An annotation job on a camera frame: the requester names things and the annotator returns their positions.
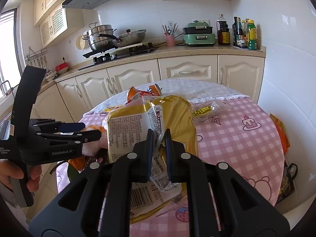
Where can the black gas stove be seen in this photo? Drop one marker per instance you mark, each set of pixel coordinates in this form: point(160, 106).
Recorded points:
point(121, 53)

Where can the green electric cooker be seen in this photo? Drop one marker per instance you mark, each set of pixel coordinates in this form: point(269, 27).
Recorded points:
point(199, 34)

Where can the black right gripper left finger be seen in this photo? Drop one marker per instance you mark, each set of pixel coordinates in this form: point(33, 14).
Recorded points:
point(97, 202)

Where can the clear wrapper with yellow label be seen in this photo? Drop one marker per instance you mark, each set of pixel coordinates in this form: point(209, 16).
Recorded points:
point(203, 112)

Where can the orange snack bag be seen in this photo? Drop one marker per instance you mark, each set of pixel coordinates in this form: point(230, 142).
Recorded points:
point(134, 93)

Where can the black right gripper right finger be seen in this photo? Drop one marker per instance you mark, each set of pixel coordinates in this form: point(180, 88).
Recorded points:
point(220, 201)

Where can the person's left hand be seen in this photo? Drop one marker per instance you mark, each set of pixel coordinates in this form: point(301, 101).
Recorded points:
point(9, 169)

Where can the pink checked tablecloth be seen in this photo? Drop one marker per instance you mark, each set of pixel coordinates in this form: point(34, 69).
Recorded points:
point(244, 136)

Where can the red bowl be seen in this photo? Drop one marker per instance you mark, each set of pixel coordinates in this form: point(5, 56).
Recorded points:
point(62, 68)

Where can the round woven trivet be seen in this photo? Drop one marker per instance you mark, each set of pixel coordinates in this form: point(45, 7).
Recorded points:
point(80, 42)

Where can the green yellow oil bottle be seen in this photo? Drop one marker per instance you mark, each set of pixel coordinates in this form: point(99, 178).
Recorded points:
point(251, 35)

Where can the steel wok with lid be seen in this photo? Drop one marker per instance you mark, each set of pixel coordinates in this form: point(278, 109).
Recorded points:
point(126, 39)

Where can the window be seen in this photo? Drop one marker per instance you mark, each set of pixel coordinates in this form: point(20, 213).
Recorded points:
point(11, 69)

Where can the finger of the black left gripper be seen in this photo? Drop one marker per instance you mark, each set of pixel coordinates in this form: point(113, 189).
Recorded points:
point(52, 126)
point(76, 137)

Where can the dark soy sauce bottle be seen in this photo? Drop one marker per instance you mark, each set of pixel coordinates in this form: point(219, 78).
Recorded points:
point(223, 33)

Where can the pink utensil holder cup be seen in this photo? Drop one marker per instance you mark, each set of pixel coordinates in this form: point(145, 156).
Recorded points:
point(170, 40)

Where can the hanging utensil rack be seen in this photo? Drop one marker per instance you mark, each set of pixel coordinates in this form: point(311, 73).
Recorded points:
point(37, 58)

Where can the steel stacked steamer pot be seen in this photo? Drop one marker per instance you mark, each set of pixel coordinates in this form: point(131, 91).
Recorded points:
point(95, 42)

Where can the cream lower cabinets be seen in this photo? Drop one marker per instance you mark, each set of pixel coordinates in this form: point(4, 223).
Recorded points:
point(197, 78)

